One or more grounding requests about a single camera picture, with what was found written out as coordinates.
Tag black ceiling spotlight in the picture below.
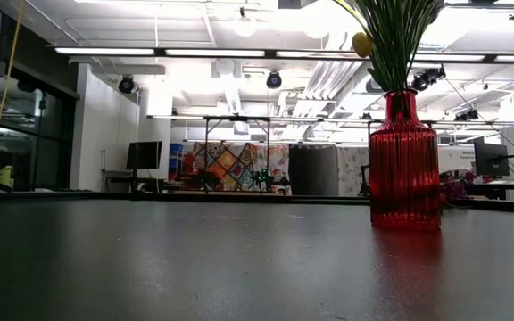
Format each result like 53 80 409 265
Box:
118 74 136 95
265 70 283 90

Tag yellow-green container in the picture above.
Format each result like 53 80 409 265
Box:
0 165 15 192

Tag white round pendant lamp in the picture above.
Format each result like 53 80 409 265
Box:
232 6 258 38

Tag distant LED light beam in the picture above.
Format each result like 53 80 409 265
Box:
146 114 514 127

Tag floral hanging cloth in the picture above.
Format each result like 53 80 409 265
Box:
256 143 292 195

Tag black ceiling camera cluster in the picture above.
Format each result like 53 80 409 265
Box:
410 65 447 93

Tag dark grey curtain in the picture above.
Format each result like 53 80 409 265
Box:
288 144 339 197

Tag black table edge frame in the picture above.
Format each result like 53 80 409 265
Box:
0 190 514 215

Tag black ceiling track rail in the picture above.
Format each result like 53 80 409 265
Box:
444 1 514 21

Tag black metal station frame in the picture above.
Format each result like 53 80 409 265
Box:
203 115 272 193
366 118 439 135

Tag blue storage bins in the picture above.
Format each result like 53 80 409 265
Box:
169 143 186 183

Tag black computer monitor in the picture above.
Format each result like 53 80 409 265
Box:
474 141 511 178
126 140 163 180

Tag overhead LED light bar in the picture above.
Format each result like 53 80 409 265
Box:
54 45 514 64

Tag red ribbed glass vase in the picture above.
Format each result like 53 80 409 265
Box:
368 88 442 232

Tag yellow tulip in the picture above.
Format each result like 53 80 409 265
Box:
333 0 392 93

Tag white patterned cloth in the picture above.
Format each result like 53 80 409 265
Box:
337 145 370 197

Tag small black ceiling fixture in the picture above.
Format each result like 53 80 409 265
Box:
453 108 479 123

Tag colourful patchwork quilt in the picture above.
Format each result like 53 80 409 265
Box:
184 142 267 193

